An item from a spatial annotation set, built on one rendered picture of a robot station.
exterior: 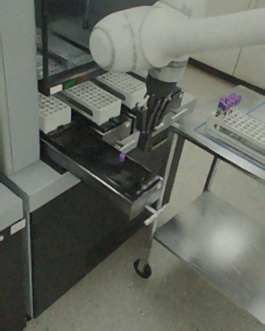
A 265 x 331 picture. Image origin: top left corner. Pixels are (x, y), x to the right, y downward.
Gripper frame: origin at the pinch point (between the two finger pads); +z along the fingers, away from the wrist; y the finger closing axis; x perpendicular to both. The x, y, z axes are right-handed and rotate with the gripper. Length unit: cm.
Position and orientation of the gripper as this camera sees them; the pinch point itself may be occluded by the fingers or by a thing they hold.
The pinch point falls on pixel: (144, 139)
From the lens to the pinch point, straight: 106.2
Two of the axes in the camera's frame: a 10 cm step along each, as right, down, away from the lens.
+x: 6.7, 5.8, -4.6
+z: -2.0, 7.5, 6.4
